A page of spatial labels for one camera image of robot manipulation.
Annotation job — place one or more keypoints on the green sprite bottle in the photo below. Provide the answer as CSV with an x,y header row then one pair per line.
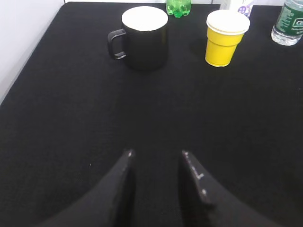
x,y
178,8

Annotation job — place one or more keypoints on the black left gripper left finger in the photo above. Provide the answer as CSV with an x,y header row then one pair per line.
x,y
110,203

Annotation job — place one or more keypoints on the white purple carton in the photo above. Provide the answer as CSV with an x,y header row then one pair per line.
x,y
242,6

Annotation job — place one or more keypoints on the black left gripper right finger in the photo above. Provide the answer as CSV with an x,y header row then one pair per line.
x,y
206,203

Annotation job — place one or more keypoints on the black table mat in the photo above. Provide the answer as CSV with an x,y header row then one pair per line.
x,y
73,110

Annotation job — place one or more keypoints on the yellow paper cup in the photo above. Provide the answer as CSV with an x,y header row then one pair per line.
x,y
225,30

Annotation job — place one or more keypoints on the black mug white inside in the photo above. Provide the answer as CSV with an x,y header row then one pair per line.
x,y
142,42

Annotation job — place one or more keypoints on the clear water bottle green label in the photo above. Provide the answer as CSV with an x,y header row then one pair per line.
x,y
288,29

